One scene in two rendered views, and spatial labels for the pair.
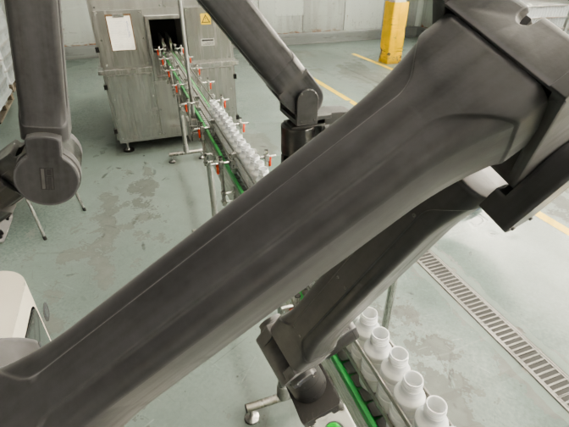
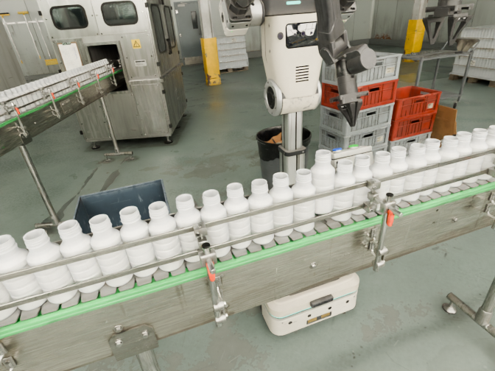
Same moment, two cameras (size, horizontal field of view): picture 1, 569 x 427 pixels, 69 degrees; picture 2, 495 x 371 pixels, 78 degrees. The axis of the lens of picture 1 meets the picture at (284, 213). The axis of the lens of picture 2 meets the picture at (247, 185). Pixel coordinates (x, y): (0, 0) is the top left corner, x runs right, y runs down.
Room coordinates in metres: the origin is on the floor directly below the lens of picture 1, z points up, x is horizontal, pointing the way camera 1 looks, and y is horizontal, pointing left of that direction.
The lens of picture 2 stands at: (0.11, -1.01, 1.50)
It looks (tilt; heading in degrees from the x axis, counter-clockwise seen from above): 29 degrees down; 92
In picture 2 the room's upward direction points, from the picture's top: 4 degrees counter-clockwise
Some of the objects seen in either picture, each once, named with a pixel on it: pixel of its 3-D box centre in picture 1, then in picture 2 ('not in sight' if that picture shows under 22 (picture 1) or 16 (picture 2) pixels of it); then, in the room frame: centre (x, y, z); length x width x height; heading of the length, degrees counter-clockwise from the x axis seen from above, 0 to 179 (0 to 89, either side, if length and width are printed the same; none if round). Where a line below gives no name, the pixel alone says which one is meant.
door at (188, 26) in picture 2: not in sight; (191, 34); (-2.04, 11.55, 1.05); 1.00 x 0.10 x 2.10; 20
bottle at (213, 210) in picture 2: not in sight; (214, 223); (0.00, -0.42, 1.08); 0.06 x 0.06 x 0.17
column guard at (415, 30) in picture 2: not in sight; (414, 40); (4.82, 8.77, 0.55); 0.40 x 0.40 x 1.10; 20
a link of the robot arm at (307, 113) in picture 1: (319, 115); not in sight; (0.68, -0.06, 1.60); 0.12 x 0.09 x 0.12; 110
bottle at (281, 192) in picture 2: not in sight; (281, 205); (0.16, -0.36, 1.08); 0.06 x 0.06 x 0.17
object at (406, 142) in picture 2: not in sight; (396, 140); (1.75, 2.39, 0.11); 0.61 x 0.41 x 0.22; 23
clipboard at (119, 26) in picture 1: (120, 32); not in sight; (4.22, 1.55, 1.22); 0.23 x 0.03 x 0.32; 110
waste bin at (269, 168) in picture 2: not in sight; (283, 168); (0.33, 1.38, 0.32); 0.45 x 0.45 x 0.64
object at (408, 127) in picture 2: not in sight; (400, 121); (1.75, 2.39, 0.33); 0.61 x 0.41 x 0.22; 23
